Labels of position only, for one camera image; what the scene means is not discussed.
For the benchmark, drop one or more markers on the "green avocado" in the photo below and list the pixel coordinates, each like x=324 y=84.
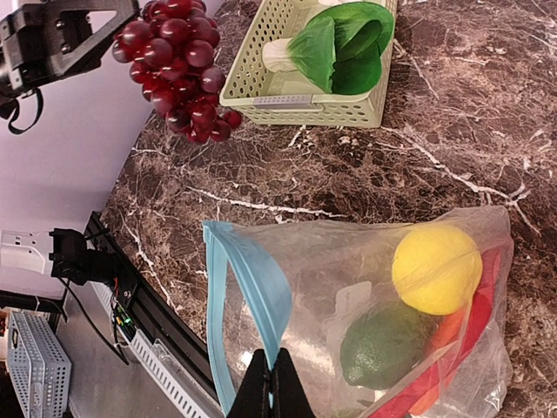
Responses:
x=384 y=344

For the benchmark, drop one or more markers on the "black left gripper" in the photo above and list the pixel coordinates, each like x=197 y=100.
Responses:
x=51 y=40

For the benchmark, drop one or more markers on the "blue plastic crate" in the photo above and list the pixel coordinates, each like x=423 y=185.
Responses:
x=38 y=366

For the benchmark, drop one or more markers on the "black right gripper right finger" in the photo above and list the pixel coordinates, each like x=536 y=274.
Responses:
x=288 y=396

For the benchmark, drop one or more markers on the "orange red chili pepper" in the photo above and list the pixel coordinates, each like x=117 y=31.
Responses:
x=447 y=332

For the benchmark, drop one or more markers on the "white slotted cable duct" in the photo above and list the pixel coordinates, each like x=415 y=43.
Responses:
x=178 y=386

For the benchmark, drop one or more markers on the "green bok choy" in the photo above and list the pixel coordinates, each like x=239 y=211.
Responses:
x=339 y=50

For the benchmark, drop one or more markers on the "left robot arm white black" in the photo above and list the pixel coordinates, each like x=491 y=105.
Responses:
x=10 y=107

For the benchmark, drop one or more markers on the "black curved front rail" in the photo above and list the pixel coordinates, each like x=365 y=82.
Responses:
x=147 y=309

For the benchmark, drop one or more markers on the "beige plastic basket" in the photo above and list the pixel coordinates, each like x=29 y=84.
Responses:
x=288 y=98

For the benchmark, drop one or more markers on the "yellow lemon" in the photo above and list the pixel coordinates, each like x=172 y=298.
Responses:
x=436 y=268

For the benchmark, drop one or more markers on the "long red chili pepper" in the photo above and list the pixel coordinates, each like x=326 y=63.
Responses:
x=443 y=370

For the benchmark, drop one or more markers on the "clear zip top bag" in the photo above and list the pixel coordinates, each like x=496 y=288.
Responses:
x=333 y=319

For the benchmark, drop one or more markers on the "dark red grapes bunch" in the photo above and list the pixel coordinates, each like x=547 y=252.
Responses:
x=171 y=48

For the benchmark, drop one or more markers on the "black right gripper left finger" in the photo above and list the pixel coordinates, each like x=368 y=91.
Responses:
x=253 y=397

